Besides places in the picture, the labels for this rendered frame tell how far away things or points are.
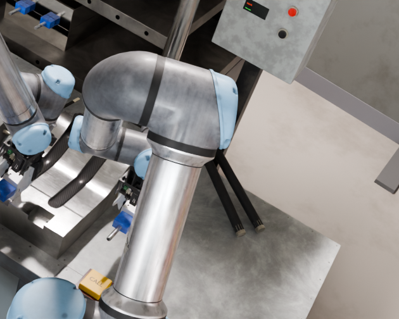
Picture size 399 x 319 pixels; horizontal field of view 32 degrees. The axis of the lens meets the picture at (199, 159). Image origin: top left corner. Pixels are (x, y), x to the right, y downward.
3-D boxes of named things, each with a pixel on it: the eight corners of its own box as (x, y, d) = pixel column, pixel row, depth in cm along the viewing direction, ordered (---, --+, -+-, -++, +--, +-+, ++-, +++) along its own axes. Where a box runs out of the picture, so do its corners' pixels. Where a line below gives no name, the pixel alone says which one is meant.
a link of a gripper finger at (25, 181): (7, 199, 170) (12, 168, 165) (21, 189, 175) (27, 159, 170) (18, 205, 169) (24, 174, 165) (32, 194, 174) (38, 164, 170)
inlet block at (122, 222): (114, 251, 172) (119, 237, 168) (97, 241, 172) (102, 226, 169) (140, 222, 182) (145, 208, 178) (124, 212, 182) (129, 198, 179)
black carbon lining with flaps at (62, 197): (56, 216, 179) (63, 191, 173) (6, 185, 181) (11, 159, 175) (125, 153, 205) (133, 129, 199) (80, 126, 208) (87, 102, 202)
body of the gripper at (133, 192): (111, 195, 167) (123, 159, 160) (130, 178, 174) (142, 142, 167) (138, 211, 166) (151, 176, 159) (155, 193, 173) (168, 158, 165)
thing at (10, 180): (-12, 217, 167) (-5, 201, 164) (-28, 204, 167) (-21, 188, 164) (20, 194, 178) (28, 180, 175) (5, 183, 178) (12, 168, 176)
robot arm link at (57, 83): (37, 59, 153) (71, 64, 158) (20, 97, 159) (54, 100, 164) (47, 82, 148) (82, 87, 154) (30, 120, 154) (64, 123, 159)
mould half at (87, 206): (57, 259, 177) (66, 225, 169) (-25, 208, 182) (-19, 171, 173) (151, 164, 215) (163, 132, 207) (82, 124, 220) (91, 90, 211)
